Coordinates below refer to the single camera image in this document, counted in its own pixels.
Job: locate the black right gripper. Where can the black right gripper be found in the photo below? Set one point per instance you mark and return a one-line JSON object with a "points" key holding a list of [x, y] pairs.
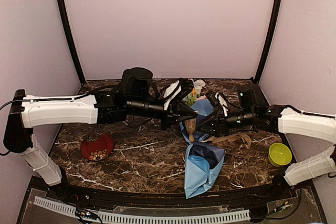
{"points": [[220, 124]]}

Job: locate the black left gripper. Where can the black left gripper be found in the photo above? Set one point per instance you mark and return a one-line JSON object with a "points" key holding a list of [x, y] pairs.
{"points": [[176, 113]]}

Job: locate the beige satin ribbon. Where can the beige satin ribbon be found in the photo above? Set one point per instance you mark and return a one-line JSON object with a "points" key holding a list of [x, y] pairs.
{"points": [[188, 129]]}

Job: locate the blue wrapping paper sheet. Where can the blue wrapping paper sheet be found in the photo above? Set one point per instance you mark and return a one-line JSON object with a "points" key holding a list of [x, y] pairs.
{"points": [[203, 163]]}

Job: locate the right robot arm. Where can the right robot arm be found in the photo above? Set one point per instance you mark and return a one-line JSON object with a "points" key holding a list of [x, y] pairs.
{"points": [[255, 110]]}

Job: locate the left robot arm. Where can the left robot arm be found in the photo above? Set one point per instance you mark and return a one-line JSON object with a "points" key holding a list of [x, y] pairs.
{"points": [[136, 94]]}

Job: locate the yellow-green bowl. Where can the yellow-green bowl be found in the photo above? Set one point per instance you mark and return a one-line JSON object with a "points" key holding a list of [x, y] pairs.
{"points": [[279, 155]]}

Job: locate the red floral plate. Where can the red floral plate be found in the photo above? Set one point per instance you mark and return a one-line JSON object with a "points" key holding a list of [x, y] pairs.
{"points": [[96, 146]]}

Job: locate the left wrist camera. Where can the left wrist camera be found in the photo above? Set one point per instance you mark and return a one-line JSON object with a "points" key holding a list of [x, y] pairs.
{"points": [[179, 89]]}

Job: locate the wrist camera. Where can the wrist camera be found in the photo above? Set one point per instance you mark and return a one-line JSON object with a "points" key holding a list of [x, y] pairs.
{"points": [[217, 101], [179, 89]]}

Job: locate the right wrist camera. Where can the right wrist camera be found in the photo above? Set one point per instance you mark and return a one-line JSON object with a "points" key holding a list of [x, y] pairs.
{"points": [[217, 101]]}

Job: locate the black front frame rail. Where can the black front frame rail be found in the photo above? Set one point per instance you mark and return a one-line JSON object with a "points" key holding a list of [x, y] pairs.
{"points": [[96, 195]]}

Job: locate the white slotted cable duct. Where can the white slotted cable duct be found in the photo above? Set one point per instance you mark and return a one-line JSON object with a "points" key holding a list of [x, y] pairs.
{"points": [[140, 216]]}

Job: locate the black left corner post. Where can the black left corner post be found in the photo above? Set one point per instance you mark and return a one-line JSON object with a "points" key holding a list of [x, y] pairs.
{"points": [[70, 40]]}

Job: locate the black corner post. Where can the black corner post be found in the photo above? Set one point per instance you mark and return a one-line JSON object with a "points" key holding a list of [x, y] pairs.
{"points": [[70, 40], [268, 40]]}

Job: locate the black right corner post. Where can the black right corner post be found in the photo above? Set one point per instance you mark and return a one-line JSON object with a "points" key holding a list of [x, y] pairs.
{"points": [[268, 40]]}

